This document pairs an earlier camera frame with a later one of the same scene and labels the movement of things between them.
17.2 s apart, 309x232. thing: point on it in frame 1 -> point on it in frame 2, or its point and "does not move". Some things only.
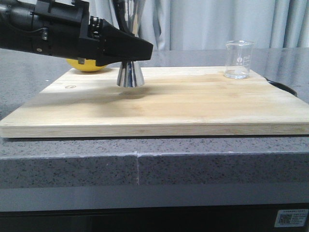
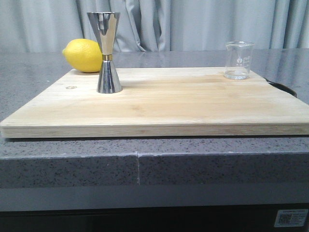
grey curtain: x=186 y=25 does not move
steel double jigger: x=130 y=73 -> x=104 y=25
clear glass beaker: x=238 y=57 does not move
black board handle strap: x=282 y=87 does not move
